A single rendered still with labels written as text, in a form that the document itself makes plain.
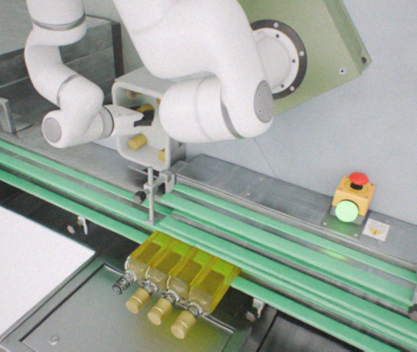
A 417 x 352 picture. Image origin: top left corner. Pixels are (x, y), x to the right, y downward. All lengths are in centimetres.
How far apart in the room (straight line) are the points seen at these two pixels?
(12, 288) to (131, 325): 33
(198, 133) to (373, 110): 45
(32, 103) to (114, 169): 67
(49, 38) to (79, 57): 121
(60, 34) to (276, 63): 37
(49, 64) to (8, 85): 87
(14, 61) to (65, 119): 91
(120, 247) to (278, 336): 52
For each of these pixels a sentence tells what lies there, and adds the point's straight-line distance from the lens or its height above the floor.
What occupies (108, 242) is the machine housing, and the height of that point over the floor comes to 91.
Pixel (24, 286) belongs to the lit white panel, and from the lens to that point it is 123.
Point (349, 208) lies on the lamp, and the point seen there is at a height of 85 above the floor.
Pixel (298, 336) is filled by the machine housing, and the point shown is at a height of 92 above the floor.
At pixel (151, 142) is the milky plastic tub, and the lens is 122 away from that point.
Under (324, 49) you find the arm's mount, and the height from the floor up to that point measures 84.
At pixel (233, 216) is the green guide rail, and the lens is 98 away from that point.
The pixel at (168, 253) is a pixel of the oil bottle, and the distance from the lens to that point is 103.
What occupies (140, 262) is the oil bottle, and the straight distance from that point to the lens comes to 102.
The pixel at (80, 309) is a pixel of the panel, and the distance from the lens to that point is 115.
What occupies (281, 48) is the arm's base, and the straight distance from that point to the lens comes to 84.
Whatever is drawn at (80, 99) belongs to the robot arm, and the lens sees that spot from 83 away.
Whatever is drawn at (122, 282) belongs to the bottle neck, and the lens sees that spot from 100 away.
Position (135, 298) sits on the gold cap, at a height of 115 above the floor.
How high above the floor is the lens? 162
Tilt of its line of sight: 47 degrees down
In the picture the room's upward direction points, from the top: 133 degrees counter-clockwise
